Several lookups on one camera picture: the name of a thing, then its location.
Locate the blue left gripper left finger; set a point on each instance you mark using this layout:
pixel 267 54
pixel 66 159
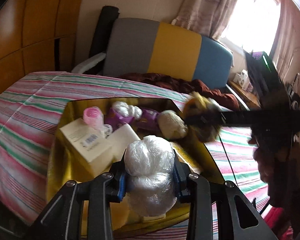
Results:
pixel 118 182

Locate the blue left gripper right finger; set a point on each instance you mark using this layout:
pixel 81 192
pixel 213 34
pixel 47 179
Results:
pixel 180 174

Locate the white plastic bag bundle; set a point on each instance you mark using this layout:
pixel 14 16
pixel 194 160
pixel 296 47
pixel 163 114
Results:
pixel 150 163

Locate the cream sock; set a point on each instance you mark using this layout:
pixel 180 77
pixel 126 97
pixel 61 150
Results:
pixel 171 125

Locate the white foam block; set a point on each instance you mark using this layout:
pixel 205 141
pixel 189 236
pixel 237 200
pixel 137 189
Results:
pixel 120 139

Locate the white cardboard box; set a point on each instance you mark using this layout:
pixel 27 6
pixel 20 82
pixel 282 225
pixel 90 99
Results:
pixel 88 145

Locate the yellow plush toy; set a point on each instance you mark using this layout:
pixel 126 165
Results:
pixel 200 109

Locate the purple snack packet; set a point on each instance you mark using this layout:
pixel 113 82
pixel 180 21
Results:
pixel 148 120
pixel 116 120

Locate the white cloth bundle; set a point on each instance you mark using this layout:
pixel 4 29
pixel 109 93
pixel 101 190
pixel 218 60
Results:
pixel 126 110

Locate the pink hair roller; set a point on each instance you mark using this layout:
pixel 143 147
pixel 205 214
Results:
pixel 93 117

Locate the yellow sponge square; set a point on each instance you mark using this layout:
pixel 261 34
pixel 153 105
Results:
pixel 121 215

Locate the wooden side table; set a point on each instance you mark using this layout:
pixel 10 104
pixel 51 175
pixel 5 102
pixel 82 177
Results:
pixel 248 98

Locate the gold metal tin box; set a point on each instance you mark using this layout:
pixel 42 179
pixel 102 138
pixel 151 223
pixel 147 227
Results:
pixel 63 166

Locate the white boxes on table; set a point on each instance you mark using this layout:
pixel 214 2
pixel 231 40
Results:
pixel 242 79

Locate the dark red blanket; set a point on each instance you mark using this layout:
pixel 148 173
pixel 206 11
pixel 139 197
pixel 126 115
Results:
pixel 226 100

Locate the striped pink green bedsheet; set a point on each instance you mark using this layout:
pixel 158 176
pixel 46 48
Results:
pixel 30 111

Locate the grey yellow blue sofa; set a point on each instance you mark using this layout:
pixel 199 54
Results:
pixel 142 46

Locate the pink curtain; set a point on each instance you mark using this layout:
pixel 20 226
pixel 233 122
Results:
pixel 272 26

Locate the wooden wardrobe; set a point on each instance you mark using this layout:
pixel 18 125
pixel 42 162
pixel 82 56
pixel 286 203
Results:
pixel 36 36

